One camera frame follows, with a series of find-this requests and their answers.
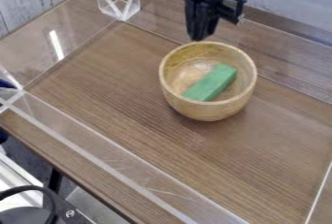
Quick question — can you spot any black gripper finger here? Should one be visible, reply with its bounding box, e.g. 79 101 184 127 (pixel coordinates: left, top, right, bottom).
186 0 203 41
203 3 220 39

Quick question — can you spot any green rectangular block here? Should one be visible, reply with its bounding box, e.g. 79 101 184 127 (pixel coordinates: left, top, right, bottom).
184 64 237 102

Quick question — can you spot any light wooden bowl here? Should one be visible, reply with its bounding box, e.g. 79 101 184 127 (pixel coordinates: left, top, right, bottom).
158 41 259 121

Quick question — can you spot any blue object at left edge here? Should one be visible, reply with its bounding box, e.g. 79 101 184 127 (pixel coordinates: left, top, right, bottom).
0 79 16 89

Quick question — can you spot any black table leg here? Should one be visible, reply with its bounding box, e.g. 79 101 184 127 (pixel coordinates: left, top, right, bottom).
49 169 63 193

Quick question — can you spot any clear acrylic corner bracket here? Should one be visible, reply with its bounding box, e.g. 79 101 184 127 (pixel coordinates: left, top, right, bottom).
98 0 141 21

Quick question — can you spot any clear acrylic front wall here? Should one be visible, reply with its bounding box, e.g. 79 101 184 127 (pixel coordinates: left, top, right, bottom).
0 67 249 224

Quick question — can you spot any grey metal base plate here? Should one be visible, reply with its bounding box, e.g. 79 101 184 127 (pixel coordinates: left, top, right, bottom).
57 197 97 224

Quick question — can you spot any black cable loop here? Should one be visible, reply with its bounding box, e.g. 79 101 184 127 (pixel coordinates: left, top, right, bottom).
0 184 62 224

